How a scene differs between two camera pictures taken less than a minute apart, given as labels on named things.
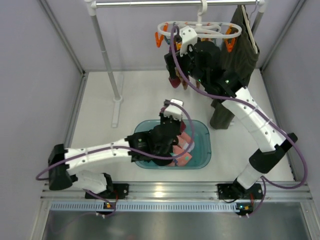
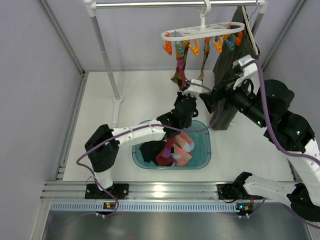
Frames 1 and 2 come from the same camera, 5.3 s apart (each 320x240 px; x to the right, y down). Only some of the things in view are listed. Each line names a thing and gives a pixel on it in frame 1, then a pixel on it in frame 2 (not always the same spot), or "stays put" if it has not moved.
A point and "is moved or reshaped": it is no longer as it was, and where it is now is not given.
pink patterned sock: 182,160 stays put
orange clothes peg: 229,45 → 219,46
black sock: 162,162 is moved or reshaped
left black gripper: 171,123 → 186,99
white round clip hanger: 199,24 is moved or reshaped
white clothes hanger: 248,25 stays put
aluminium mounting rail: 278,197 stays put
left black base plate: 122,190 stays put
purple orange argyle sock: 174,82 is moved or reshaped
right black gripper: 171,63 → 217,97
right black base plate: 235,191 stays put
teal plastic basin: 201,153 stays put
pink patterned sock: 186,140 stays put
